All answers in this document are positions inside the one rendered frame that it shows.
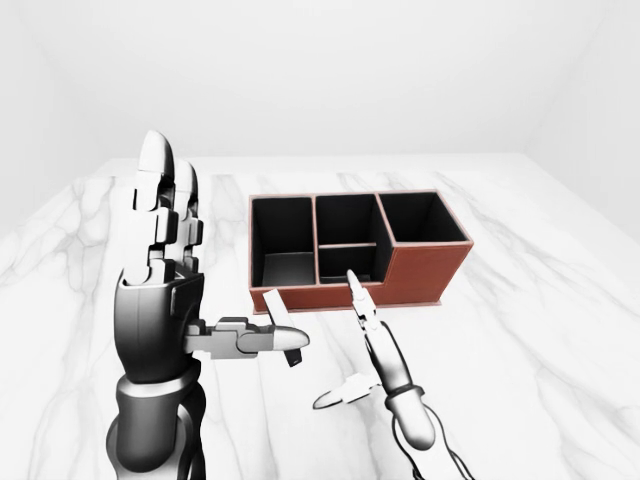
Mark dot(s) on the red-brown desk caddy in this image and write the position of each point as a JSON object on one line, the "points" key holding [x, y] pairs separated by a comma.
{"points": [[425, 272]]}

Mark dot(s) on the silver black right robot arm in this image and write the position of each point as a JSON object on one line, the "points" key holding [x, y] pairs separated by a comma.
{"points": [[415, 425]]}

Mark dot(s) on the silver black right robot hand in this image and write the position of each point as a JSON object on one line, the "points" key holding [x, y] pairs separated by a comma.
{"points": [[387, 355]]}

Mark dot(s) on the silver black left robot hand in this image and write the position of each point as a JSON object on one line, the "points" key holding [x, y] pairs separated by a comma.
{"points": [[145, 325]]}

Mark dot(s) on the thin white book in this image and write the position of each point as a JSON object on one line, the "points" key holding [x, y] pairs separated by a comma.
{"points": [[276, 307]]}

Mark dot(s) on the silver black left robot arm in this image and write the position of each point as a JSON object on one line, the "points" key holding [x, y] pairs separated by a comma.
{"points": [[145, 430]]}

